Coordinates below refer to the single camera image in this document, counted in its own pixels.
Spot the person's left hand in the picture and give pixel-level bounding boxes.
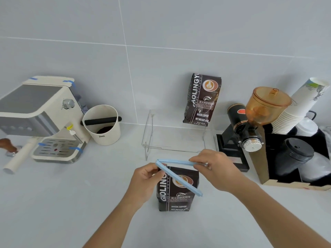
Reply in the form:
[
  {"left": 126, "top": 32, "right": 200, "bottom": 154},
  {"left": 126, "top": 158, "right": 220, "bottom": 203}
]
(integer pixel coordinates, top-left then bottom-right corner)
[{"left": 128, "top": 163, "right": 167, "bottom": 207}]

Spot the person's right hand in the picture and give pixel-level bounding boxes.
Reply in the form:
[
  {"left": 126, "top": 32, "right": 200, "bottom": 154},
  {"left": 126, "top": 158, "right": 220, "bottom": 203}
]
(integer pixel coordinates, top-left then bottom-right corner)
[{"left": 189, "top": 149, "right": 250, "bottom": 193}]

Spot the light blue bag sealing clip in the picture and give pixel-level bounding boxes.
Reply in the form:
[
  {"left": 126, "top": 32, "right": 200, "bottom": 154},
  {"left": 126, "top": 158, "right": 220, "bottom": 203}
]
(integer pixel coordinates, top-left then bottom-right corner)
[{"left": 155, "top": 159, "right": 208, "bottom": 197}]

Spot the dark brown coffee bean bag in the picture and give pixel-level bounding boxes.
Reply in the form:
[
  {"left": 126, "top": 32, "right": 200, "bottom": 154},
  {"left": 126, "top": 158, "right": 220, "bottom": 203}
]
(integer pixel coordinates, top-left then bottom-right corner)
[
  {"left": 156, "top": 166, "right": 200, "bottom": 212},
  {"left": 183, "top": 73, "right": 222, "bottom": 126}
]

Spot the person's left forearm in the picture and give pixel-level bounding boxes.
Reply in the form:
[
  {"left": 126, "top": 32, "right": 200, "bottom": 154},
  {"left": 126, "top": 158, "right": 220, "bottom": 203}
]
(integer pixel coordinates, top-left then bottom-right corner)
[{"left": 83, "top": 196, "right": 145, "bottom": 248}]

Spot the person's right forearm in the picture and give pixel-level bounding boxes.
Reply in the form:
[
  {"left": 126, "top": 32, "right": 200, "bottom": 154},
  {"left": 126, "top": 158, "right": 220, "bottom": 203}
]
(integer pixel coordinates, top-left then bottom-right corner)
[{"left": 239, "top": 178, "right": 331, "bottom": 248}]

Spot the clear acrylic stand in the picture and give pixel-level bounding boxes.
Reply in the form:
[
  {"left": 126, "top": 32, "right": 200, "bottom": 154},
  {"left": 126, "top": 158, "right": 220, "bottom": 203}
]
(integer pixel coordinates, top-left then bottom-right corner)
[{"left": 141, "top": 109, "right": 217, "bottom": 161}]

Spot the black cardboard organizer box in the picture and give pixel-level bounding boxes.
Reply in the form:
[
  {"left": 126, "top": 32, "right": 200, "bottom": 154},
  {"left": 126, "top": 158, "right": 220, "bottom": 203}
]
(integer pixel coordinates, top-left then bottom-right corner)
[{"left": 252, "top": 123, "right": 331, "bottom": 192}]

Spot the black grinder with amber hopper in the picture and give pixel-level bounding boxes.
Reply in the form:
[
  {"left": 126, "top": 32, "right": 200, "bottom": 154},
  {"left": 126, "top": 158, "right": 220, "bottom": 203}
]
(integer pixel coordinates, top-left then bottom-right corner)
[{"left": 214, "top": 86, "right": 293, "bottom": 173}]

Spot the cream knock box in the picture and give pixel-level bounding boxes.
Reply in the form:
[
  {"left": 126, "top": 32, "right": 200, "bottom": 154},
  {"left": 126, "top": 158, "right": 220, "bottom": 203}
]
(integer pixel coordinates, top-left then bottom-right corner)
[{"left": 80, "top": 104, "right": 122, "bottom": 146}]

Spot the stack of black cup lids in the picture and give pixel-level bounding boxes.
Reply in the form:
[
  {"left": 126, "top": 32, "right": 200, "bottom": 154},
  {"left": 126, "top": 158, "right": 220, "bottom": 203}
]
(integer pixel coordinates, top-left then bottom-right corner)
[{"left": 275, "top": 137, "right": 315, "bottom": 177}]

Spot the stack of white paper cups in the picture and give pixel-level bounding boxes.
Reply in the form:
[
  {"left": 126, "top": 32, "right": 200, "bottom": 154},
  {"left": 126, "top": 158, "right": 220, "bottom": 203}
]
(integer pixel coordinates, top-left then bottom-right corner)
[{"left": 271, "top": 77, "right": 330, "bottom": 135}]

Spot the stack of white cup lids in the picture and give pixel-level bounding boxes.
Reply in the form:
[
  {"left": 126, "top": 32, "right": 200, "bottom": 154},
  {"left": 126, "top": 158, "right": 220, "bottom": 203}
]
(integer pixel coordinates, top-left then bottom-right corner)
[{"left": 295, "top": 117, "right": 319, "bottom": 137}]

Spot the cream espresso machine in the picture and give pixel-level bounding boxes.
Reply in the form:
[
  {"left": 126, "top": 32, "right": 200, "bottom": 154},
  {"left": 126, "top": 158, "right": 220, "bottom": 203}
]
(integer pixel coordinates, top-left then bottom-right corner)
[{"left": 0, "top": 76, "right": 91, "bottom": 164}]

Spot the cream handled portafilter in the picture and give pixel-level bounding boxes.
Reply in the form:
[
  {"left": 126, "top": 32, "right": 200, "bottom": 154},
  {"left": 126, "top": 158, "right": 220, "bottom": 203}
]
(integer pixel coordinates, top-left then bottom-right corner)
[{"left": 3, "top": 137, "right": 40, "bottom": 175}]

